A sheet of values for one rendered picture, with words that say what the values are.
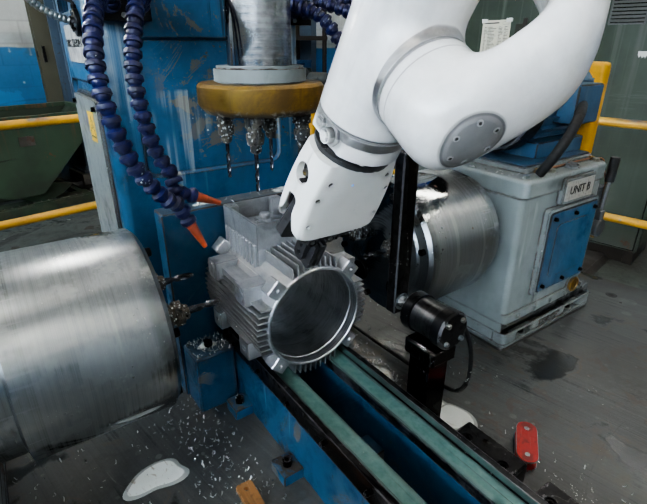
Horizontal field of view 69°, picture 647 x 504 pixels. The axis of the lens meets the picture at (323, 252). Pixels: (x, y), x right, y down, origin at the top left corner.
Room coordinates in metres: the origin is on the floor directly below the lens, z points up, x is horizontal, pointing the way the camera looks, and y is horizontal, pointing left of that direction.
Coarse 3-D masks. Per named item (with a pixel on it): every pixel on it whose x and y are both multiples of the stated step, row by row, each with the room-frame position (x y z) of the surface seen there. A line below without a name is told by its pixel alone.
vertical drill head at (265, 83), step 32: (224, 0) 0.69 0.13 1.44; (256, 0) 0.67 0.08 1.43; (288, 0) 0.70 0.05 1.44; (256, 32) 0.67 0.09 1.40; (288, 32) 0.70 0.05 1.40; (224, 64) 0.73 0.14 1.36; (256, 64) 0.67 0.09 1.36; (288, 64) 0.69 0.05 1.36; (224, 96) 0.63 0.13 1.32; (256, 96) 0.62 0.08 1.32; (288, 96) 0.63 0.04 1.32; (320, 96) 0.68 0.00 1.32; (224, 128) 0.72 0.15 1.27; (256, 128) 0.64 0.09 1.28; (256, 160) 0.65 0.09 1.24
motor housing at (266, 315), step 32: (288, 256) 0.62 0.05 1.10; (224, 288) 0.65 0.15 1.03; (288, 288) 0.57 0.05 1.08; (320, 288) 0.71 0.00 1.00; (352, 288) 0.64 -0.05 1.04; (256, 320) 0.56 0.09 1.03; (288, 320) 0.70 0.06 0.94; (320, 320) 0.67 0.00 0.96; (352, 320) 0.63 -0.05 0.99; (288, 352) 0.60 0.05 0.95; (320, 352) 0.61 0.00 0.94
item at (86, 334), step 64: (0, 256) 0.48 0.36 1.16; (64, 256) 0.49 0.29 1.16; (128, 256) 0.50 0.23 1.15; (0, 320) 0.40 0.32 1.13; (64, 320) 0.42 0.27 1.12; (128, 320) 0.44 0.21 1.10; (0, 384) 0.37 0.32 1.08; (64, 384) 0.39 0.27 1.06; (128, 384) 0.42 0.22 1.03; (0, 448) 0.36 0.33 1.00; (64, 448) 0.40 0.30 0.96
